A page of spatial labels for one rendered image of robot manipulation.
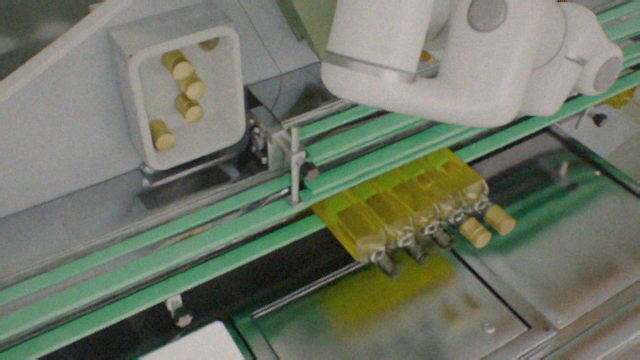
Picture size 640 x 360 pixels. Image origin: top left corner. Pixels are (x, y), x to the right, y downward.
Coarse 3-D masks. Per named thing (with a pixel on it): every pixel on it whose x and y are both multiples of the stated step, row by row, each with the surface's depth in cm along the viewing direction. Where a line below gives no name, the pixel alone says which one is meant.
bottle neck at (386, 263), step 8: (384, 248) 112; (376, 256) 111; (384, 256) 110; (392, 256) 111; (376, 264) 111; (384, 264) 109; (392, 264) 109; (384, 272) 109; (392, 272) 108; (400, 272) 110
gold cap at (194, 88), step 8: (192, 72) 108; (176, 80) 108; (184, 80) 106; (192, 80) 106; (200, 80) 106; (184, 88) 106; (192, 88) 106; (200, 88) 107; (192, 96) 107; (200, 96) 108
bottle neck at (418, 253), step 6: (408, 234) 113; (402, 240) 113; (408, 240) 113; (414, 240) 113; (402, 246) 113; (408, 246) 112; (414, 246) 112; (420, 246) 112; (408, 252) 112; (414, 252) 111; (420, 252) 111; (426, 252) 111; (414, 258) 111; (420, 258) 111; (426, 258) 112; (420, 264) 112
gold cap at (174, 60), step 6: (168, 54) 104; (174, 54) 103; (180, 54) 104; (162, 60) 104; (168, 60) 103; (174, 60) 102; (180, 60) 102; (186, 60) 103; (168, 66) 103; (174, 66) 102; (180, 66) 102; (186, 66) 103; (174, 72) 102; (180, 72) 103; (186, 72) 103; (180, 78) 103; (186, 78) 104
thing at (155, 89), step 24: (144, 48) 95; (168, 48) 96; (192, 48) 107; (216, 48) 107; (144, 72) 104; (168, 72) 107; (216, 72) 111; (240, 72) 106; (144, 96) 107; (168, 96) 110; (216, 96) 115; (240, 96) 108; (144, 120) 101; (168, 120) 113; (216, 120) 116; (240, 120) 112; (144, 144) 104; (192, 144) 112; (216, 144) 112; (168, 168) 109
